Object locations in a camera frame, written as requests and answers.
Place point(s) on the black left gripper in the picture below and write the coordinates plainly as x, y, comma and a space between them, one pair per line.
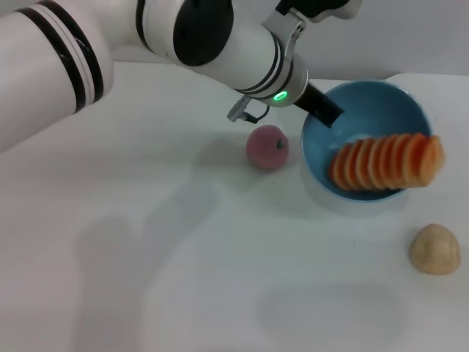
313, 100

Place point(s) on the blue plastic bowl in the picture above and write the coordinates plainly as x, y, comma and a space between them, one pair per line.
384, 110

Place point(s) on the orange striped bread loaf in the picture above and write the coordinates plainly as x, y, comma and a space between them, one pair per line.
388, 161

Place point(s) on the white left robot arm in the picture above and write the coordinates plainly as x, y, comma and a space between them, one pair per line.
146, 55

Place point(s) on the pink toy peach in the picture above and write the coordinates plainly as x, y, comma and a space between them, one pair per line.
265, 148

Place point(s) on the beige round bun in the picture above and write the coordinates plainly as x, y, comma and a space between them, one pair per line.
435, 249

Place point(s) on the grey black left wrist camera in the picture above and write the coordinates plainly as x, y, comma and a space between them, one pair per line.
322, 7

